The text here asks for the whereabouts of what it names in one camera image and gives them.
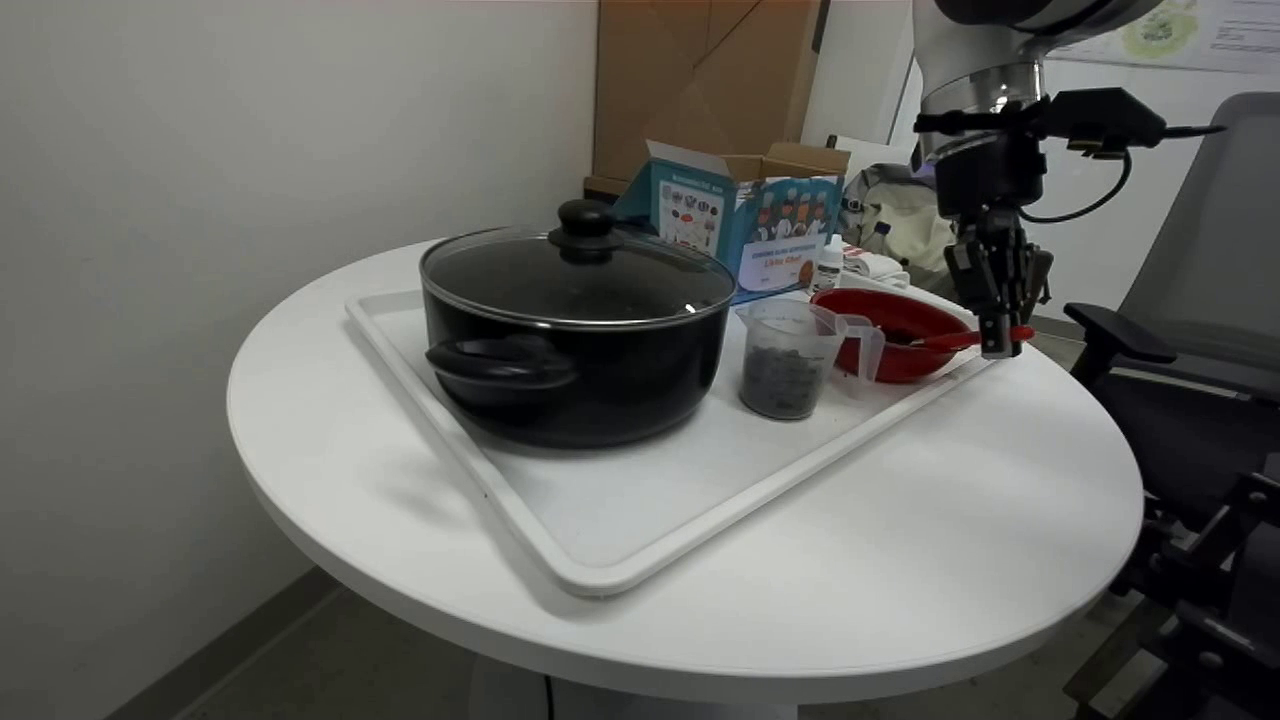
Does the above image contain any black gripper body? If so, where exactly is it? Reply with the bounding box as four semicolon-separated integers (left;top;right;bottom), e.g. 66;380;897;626
930;131;1050;229

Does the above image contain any red plastic bowl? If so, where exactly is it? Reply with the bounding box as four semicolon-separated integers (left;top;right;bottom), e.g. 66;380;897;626
808;284;982;393

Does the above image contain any clear plastic measuring jar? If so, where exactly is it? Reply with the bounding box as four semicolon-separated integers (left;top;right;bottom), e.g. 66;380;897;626
737;291;886;430

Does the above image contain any dark brown beans heap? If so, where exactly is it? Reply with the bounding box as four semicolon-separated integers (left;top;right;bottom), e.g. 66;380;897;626
738;342;825;423

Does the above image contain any small white bottle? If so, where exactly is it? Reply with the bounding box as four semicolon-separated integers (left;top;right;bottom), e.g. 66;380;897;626
808;240;849;295

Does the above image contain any blue toy chef box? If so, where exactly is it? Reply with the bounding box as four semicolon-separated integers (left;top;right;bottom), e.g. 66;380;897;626
611;136;854;303

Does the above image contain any black office chair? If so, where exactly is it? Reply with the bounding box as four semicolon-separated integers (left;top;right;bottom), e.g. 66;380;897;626
1061;87;1280;720

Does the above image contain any large upright cardboard box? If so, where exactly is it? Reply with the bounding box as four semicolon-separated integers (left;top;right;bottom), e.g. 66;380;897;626
587;0;831;198

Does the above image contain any glass pot lid black knob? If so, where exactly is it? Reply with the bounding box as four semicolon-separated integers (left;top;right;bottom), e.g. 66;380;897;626
414;198;738;337

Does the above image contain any white plastic tray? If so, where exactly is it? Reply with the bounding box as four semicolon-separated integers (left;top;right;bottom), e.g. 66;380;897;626
339;273;1004;601

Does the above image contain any black cooking pot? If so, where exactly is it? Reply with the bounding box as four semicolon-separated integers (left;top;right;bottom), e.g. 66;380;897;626
414;263;738;452

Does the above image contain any black camera cable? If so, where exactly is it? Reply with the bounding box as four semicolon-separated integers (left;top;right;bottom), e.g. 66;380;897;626
1014;119;1226;229

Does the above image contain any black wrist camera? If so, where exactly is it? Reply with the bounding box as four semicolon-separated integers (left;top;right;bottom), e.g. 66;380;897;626
910;85;1173;152

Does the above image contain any white wall poster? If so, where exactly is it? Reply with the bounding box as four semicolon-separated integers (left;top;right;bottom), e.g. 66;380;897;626
1050;0;1280;78

